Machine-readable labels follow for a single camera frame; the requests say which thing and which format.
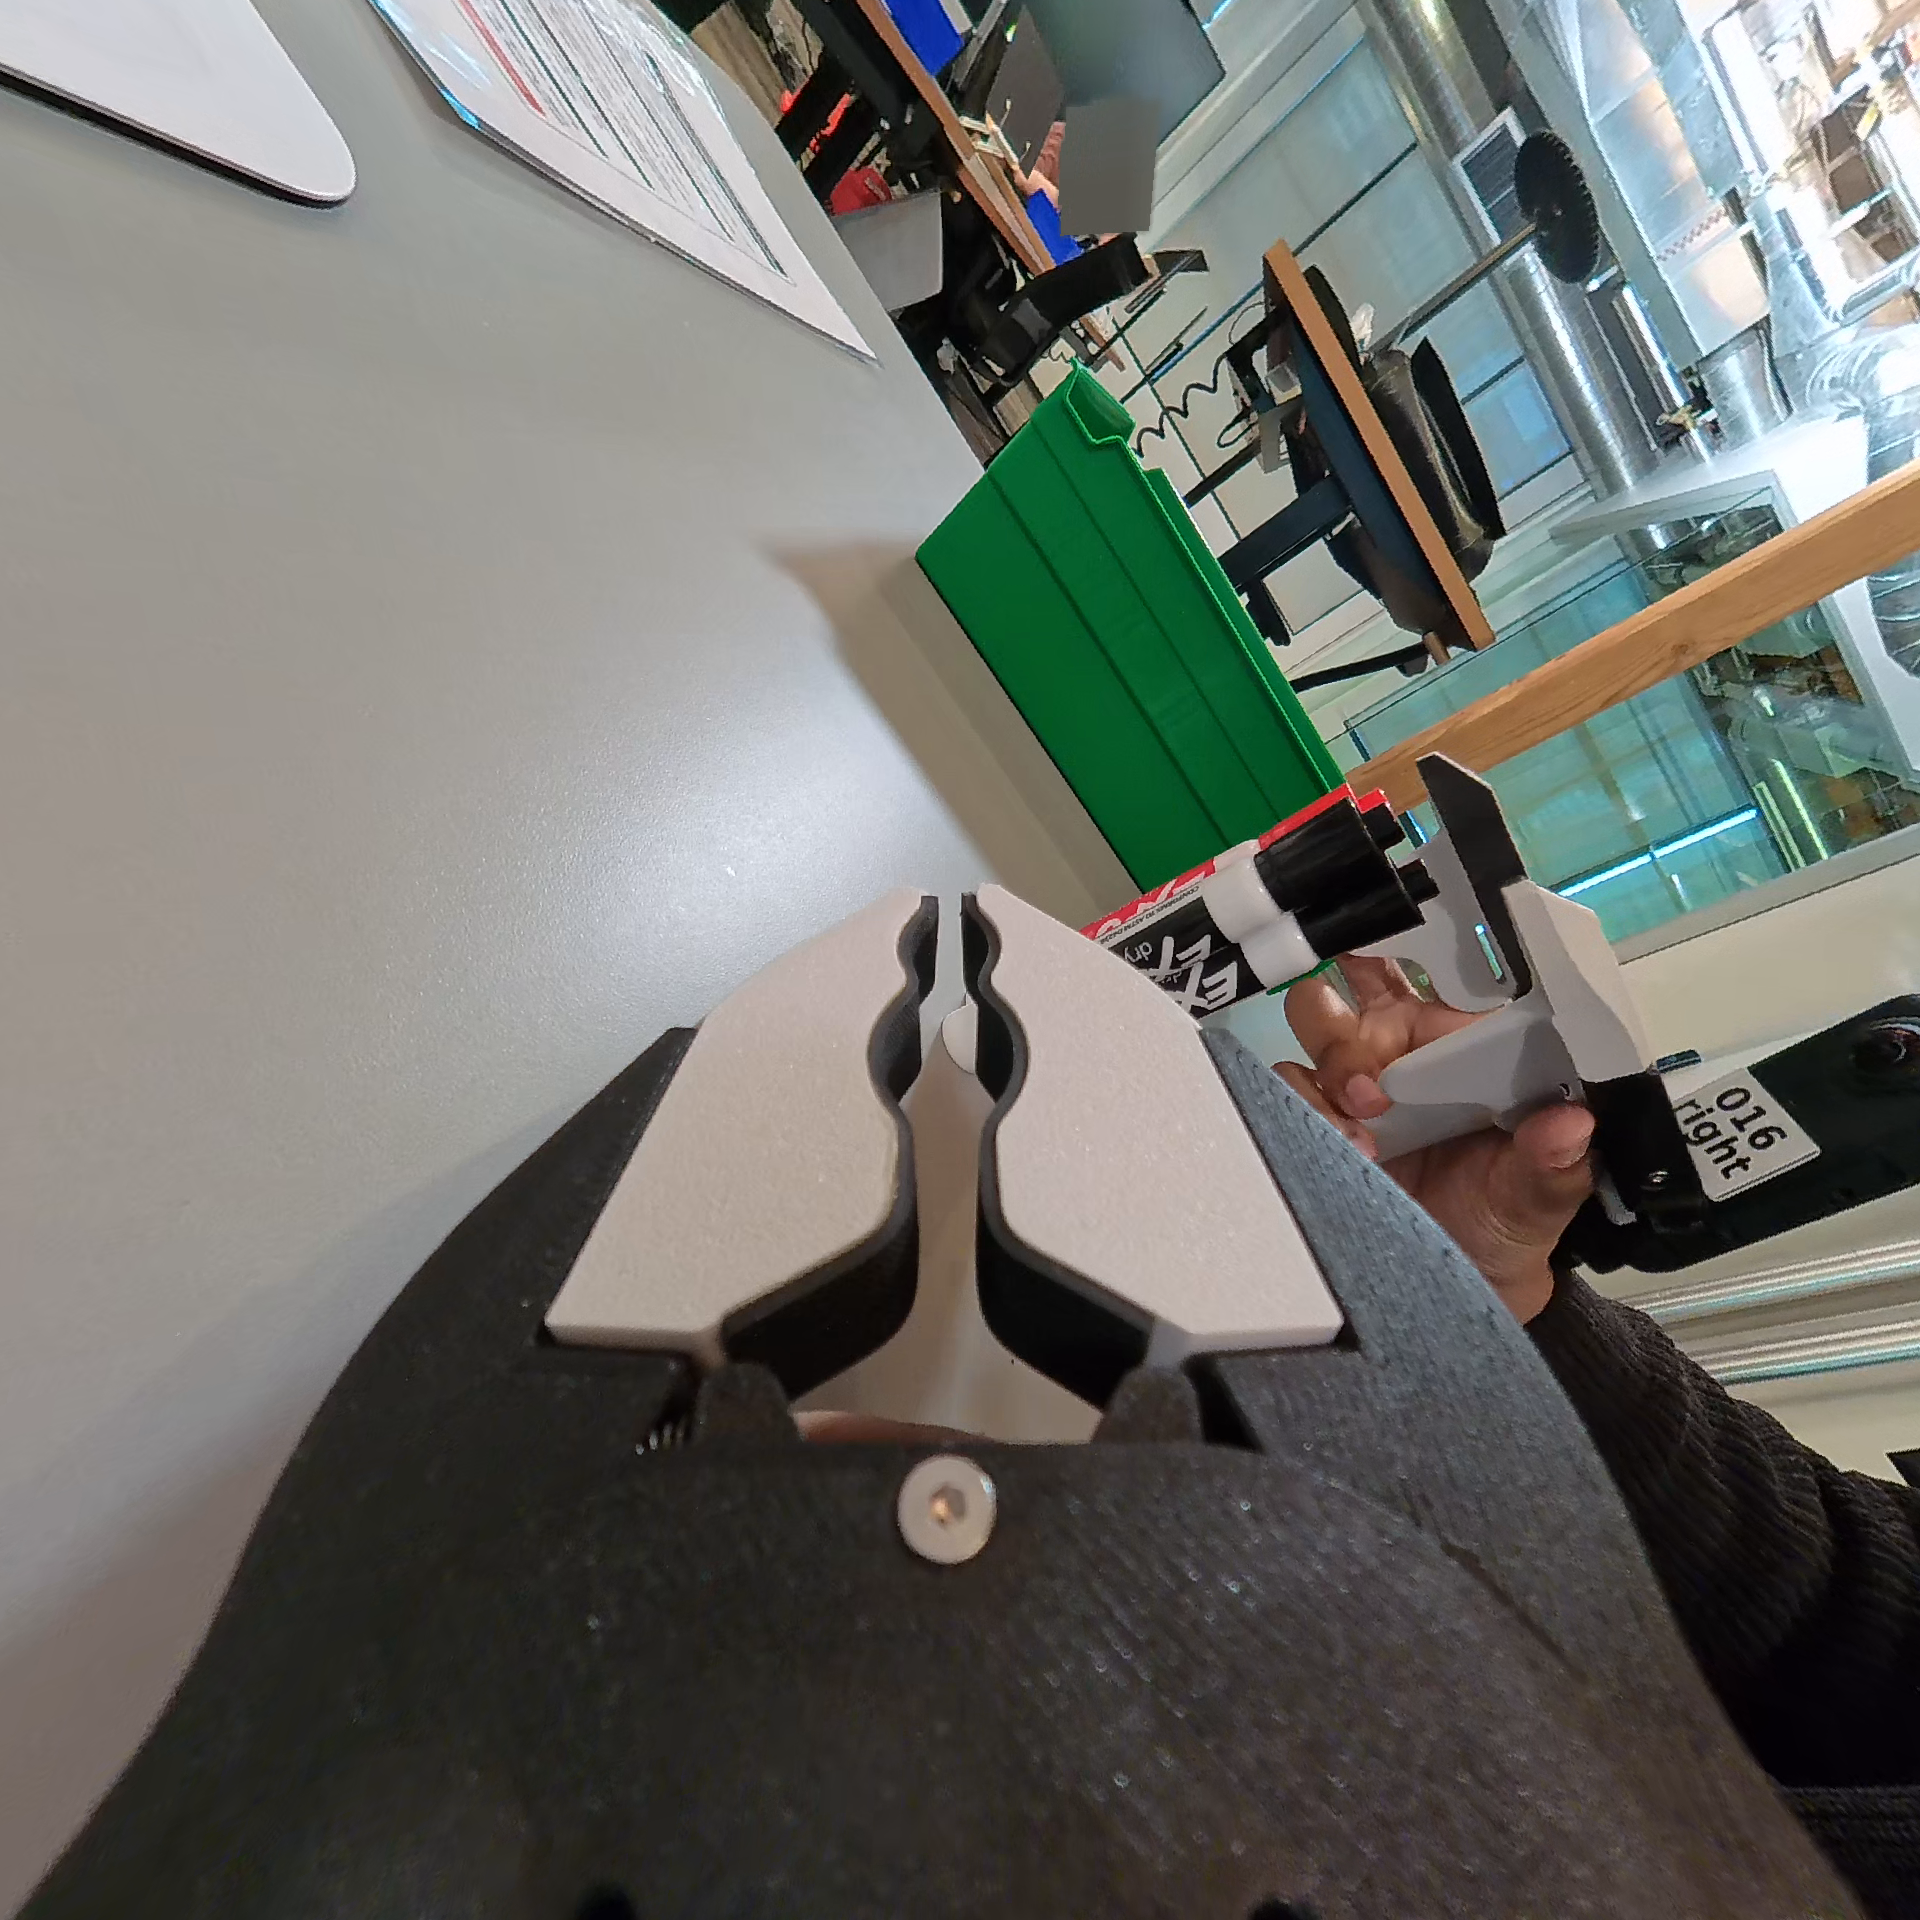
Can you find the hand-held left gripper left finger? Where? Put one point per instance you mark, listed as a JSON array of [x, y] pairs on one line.
[[749, 1173]]

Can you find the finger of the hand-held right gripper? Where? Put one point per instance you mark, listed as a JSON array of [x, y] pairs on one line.
[[1469, 1077], [1581, 975]]

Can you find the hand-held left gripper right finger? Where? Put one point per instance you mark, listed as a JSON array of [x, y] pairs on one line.
[[1137, 1187]]

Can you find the black dry erase marker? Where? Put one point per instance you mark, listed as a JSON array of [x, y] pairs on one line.
[[1334, 863], [1360, 918]]

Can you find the red dry erase marker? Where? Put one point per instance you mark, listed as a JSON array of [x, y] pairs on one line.
[[1157, 903]]

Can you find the person's right forearm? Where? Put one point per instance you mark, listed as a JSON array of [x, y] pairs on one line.
[[1770, 1534]]

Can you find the person's right hand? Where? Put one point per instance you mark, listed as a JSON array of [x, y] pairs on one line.
[[1478, 1206]]

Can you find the wooden handrail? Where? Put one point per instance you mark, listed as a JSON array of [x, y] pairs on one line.
[[1651, 643]]

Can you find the wooden-top desk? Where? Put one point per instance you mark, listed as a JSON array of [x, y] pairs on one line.
[[1461, 605]]

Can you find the green plastic bin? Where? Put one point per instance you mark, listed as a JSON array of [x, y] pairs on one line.
[[1081, 631]]

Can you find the black round pole fixture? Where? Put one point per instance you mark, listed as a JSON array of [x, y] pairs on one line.
[[1556, 196]]

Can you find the laminated instruction sheet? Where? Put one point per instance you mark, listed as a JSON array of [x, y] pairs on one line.
[[630, 136]]

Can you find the white tablet stand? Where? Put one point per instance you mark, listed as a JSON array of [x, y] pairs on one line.
[[179, 90]]

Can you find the silver ventilation duct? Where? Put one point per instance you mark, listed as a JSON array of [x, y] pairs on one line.
[[1559, 377]]

